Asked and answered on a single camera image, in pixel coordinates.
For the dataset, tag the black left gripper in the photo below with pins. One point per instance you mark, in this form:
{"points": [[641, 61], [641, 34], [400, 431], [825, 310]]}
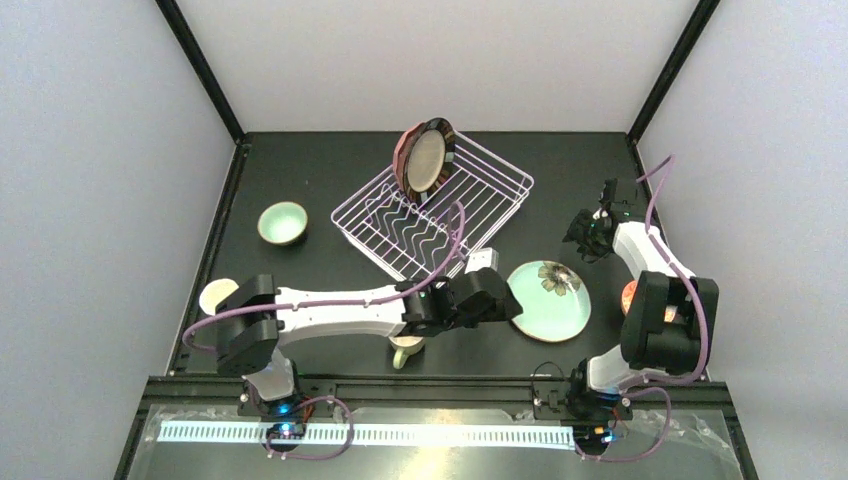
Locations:
{"points": [[494, 299]]}

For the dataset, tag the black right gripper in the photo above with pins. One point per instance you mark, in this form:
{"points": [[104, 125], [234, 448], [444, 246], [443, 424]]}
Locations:
{"points": [[611, 201]]}

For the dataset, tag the green flower plate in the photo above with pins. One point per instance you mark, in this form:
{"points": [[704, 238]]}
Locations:
{"points": [[555, 301]]}

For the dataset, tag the white wire dish rack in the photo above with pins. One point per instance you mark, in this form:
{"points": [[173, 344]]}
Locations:
{"points": [[409, 241]]}

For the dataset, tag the dark striped plate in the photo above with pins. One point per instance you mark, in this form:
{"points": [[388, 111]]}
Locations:
{"points": [[427, 160]]}

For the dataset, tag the pink polka dot plate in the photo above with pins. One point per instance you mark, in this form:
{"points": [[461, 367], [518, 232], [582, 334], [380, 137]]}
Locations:
{"points": [[396, 158]]}

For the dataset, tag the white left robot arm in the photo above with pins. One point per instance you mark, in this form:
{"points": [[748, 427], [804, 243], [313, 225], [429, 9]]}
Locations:
{"points": [[249, 338]]}

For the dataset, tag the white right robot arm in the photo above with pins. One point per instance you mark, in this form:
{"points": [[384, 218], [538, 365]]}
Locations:
{"points": [[666, 333]]}

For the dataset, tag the orange floral bowl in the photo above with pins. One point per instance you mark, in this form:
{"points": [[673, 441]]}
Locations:
{"points": [[627, 295]]}

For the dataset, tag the green celadon bowl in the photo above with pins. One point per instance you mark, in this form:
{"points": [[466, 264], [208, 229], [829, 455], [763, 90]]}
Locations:
{"points": [[282, 223]]}

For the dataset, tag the white LED light strip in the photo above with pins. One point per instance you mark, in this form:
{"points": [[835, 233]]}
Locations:
{"points": [[415, 435]]}

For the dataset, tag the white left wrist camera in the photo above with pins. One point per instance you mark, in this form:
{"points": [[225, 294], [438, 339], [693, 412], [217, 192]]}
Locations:
{"points": [[482, 258]]}

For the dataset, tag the cream mug green handle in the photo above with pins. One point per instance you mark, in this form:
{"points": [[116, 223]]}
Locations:
{"points": [[404, 348]]}

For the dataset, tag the black right frame post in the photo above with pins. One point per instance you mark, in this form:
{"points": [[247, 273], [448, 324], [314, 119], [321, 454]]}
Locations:
{"points": [[684, 45]]}

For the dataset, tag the black frame post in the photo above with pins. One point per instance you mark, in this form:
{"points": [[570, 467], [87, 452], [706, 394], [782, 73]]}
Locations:
{"points": [[193, 52], [684, 45]]}

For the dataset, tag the white mug blue handle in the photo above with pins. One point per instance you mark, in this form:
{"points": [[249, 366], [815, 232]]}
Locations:
{"points": [[214, 293]]}

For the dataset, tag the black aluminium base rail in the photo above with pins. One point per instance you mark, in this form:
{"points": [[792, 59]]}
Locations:
{"points": [[511, 394]]}

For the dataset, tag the black left frame post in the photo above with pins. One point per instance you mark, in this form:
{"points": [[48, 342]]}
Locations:
{"points": [[193, 52]]}

